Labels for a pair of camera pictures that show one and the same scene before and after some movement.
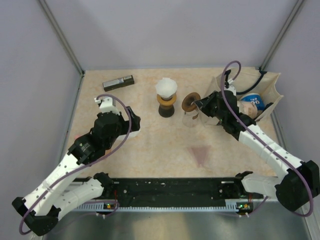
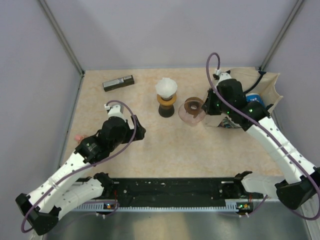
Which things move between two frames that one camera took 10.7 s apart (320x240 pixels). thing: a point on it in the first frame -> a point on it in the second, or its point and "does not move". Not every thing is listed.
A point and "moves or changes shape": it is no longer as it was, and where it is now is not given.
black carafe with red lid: [166, 111] does not move
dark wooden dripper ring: [187, 100] moves or changes shape
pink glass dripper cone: [200, 153] -> [189, 119]
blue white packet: [255, 98] does not move
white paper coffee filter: [166, 88] does not move
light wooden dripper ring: [166, 103] does not move
